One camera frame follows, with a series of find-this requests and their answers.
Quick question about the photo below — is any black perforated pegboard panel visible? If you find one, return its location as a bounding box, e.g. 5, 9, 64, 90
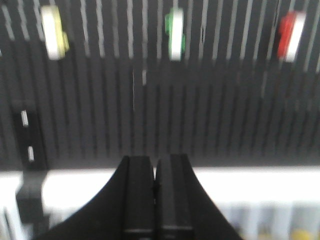
0, 0, 320, 171

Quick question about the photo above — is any white standing desk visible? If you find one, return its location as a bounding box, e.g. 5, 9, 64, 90
0, 167, 320, 240

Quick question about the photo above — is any red lower toggle switch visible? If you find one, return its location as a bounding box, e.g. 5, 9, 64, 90
277, 11, 306, 63

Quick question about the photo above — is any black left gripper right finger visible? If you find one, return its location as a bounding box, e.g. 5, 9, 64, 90
155, 154, 241, 240

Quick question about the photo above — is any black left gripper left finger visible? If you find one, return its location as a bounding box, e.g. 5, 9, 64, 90
37, 156, 154, 240

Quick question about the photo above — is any left black table clamp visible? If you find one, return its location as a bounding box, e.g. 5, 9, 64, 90
12, 100, 49, 236

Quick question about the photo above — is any yellow lower toggle switch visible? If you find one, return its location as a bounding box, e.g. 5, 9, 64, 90
40, 5, 70, 61

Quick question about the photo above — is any green lower toggle switch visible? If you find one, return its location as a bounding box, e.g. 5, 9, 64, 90
165, 7, 185, 62

